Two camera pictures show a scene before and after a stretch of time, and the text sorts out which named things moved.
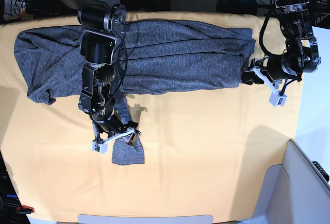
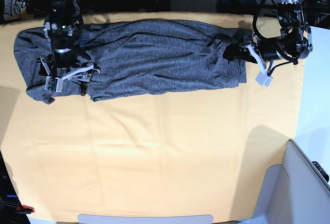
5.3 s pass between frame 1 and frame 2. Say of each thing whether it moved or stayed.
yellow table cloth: stayed
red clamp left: stayed
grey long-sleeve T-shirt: moved
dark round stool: stayed
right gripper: moved
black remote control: stayed
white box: stayed
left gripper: moved
